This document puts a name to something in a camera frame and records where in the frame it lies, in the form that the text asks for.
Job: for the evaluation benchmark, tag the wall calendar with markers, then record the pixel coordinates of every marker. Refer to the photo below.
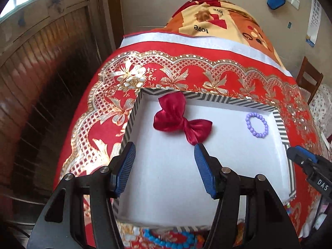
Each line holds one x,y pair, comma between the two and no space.
313,20

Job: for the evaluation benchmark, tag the yellow red printed blanket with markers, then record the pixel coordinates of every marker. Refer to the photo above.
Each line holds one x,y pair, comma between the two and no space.
233,26

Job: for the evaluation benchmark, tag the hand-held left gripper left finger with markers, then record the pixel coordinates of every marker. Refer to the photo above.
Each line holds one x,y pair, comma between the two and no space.
124,170

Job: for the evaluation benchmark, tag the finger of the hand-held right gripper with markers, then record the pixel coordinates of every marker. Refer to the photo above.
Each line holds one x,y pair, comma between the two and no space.
295,154

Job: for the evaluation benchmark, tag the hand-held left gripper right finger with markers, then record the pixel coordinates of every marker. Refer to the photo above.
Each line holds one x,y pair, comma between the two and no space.
205,172

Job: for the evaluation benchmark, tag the floral cushion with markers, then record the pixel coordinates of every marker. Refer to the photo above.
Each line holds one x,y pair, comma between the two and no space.
323,106

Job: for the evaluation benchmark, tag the red satin bow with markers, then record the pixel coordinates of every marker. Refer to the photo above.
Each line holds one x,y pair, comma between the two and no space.
171,114

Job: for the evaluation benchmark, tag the wooden chair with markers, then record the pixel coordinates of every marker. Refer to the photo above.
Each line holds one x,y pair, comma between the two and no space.
310,74

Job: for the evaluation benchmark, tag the striped cardboard box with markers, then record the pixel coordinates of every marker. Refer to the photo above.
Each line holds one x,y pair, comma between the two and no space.
168,186

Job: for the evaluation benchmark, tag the red gold floral tablecloth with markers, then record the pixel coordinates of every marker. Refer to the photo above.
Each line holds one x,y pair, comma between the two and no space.
103,134

